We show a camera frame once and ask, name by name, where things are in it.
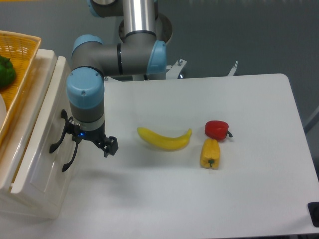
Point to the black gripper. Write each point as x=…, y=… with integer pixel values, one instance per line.
x=93, y=132

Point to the white top drawer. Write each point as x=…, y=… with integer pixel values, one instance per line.
x=49, y=123

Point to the white drawer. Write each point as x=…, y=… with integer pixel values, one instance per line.
x=49, y=123
x=45, y=181

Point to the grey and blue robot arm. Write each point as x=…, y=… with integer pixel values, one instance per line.
x=141, y=53

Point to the white drawer cabinet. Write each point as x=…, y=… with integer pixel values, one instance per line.
x=17, y=139

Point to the white lower drawer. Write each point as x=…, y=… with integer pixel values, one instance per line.
x=45, y=181

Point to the yellow banana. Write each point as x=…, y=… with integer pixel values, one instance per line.
x=164, y=142

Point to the white plate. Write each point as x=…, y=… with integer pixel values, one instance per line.
x=3, y=111

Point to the green bell pepper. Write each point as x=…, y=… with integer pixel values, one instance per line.
x=7, y=72

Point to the yellow woven basket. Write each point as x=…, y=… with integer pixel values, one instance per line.
x=21, y=50

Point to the yellow bell pepper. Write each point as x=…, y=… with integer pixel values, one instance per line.
x=210, y=154

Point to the red bell pepper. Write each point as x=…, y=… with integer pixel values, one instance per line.
x=218, y=130

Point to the black corner device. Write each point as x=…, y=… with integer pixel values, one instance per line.
x=313, y=208

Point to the black lower drawer handle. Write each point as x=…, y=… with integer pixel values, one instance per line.
x=68, y=164

